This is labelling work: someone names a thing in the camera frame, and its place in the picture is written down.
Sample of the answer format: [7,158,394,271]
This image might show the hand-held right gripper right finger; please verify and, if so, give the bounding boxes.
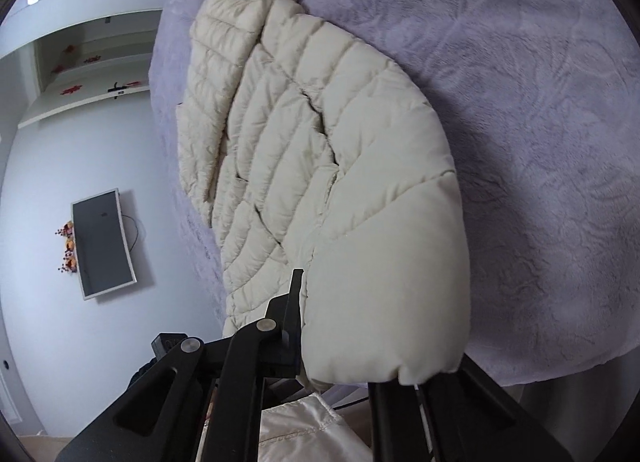
[367,352,573,462]

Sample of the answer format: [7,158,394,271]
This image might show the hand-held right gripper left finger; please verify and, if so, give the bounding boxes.
[57,268,306,462]

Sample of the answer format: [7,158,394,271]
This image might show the cream puffer jacket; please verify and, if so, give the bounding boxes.
[176,0,471,385]

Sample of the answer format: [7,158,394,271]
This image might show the small black box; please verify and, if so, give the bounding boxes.
[151,332,189,359]

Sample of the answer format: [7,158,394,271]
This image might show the white garment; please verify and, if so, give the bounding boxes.
[259,391,374,462]

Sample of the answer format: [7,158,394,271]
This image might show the purple fleece blanket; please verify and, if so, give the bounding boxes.
[150,0,636,388]

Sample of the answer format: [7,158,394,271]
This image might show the black television cable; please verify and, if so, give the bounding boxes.
[122,215,142,254]

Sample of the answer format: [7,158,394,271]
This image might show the wall-mounted television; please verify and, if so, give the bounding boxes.
[71,187,138,301]

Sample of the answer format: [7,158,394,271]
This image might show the white wall shelf niche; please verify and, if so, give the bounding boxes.
[17,7,162,129]

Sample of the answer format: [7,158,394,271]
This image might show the red paper wall decorations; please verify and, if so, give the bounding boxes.
[49,0,143,96]

